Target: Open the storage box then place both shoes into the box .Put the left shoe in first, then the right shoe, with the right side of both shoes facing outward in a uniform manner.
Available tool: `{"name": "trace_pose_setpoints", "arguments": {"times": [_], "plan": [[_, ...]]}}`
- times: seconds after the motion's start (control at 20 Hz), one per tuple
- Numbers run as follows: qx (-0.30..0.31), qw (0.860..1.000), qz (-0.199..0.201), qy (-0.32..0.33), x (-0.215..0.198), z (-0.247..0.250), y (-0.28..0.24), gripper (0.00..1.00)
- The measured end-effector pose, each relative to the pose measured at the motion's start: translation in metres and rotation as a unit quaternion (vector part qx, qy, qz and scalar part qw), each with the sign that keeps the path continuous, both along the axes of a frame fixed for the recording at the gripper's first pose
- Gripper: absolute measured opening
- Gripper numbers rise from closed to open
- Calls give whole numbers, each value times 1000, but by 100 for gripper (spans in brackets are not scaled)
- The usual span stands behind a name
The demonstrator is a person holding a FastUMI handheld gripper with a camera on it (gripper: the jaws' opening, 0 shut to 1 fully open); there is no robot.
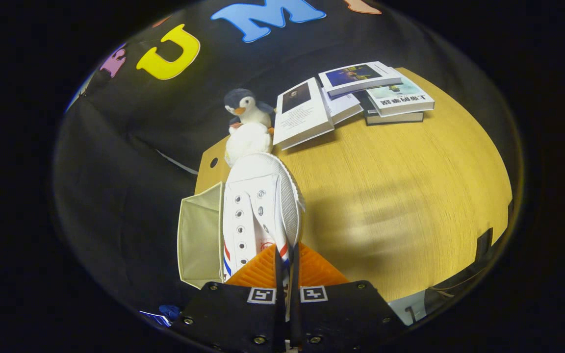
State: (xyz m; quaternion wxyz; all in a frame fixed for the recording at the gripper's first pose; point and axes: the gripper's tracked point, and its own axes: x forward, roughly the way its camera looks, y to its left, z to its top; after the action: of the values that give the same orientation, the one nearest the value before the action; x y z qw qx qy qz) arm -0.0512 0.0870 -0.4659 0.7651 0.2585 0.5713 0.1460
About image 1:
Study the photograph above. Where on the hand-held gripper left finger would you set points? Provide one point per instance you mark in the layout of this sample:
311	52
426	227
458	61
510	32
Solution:
278	318

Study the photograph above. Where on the book with teal cover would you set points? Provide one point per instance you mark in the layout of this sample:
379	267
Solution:
400	100

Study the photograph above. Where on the white book with dark portrait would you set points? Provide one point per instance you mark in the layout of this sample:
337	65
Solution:
302	115

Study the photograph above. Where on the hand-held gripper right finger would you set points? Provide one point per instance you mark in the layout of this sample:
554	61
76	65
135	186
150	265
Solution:
296	318

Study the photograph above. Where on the penguin plush toy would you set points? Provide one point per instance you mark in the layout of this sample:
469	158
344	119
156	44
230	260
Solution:
248	125

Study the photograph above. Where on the book with blue picture cover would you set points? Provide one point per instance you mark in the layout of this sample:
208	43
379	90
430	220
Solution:
358	77

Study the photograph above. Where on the white canvas shoe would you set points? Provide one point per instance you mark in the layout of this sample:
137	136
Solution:
258	196

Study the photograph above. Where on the grey fabric storage box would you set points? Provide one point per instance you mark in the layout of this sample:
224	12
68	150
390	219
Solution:
201	240

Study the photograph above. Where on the dark grey book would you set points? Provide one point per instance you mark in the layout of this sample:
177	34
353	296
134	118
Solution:
393	118

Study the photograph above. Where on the plain white book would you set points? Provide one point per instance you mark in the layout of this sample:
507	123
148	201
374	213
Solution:
344	105

